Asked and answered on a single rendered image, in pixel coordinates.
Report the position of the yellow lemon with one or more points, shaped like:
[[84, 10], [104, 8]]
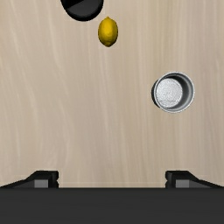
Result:
[[108, 31]]

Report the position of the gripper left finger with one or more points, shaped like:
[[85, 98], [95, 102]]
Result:
[[43, 179]]

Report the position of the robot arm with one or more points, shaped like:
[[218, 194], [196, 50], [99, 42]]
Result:
[[83, 8]]

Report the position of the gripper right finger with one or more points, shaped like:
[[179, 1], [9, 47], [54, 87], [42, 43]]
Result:
[[179, 179]]

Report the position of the grey ramekin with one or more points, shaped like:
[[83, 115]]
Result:
[[173, 92]]

